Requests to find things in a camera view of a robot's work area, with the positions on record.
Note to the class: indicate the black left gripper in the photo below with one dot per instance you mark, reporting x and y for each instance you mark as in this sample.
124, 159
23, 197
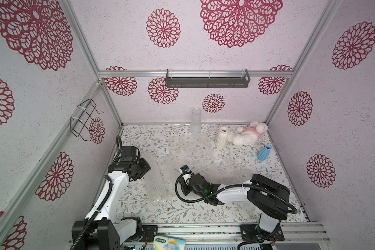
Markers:
147, 167

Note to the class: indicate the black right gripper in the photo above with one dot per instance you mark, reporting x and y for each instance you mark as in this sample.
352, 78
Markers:
190, 184

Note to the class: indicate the bubble wrap sheet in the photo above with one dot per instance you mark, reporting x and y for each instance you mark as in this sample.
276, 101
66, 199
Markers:
160, 179

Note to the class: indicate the white cream vase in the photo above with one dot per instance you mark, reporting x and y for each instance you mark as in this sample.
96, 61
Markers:
222, 138

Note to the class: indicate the clear glass vase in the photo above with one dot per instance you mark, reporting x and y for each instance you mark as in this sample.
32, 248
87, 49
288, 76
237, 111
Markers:
195, 125

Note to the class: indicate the blue vase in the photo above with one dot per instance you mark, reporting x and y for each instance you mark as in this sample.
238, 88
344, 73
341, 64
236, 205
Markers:
263, 154

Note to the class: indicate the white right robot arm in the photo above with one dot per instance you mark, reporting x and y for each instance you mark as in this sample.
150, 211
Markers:
269, 196

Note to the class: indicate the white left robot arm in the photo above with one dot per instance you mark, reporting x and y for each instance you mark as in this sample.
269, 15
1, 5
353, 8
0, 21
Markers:
98, 231

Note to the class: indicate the tissue pack with cartoon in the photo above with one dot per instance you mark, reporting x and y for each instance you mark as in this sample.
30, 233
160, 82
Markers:
168, 243

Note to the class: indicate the white plush dog pink shirt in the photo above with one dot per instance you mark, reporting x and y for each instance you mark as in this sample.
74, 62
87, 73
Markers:
249, 135

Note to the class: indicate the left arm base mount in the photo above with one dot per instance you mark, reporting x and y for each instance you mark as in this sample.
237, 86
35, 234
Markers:
145, 233

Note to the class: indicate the black wire wall basket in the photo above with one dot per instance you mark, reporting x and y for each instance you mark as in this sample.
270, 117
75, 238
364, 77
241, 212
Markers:
79, 124

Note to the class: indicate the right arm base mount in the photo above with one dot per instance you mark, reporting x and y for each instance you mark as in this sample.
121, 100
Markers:
252, 232

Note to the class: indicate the black wall shelf rack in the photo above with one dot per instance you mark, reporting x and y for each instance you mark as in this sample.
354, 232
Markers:
195, 82

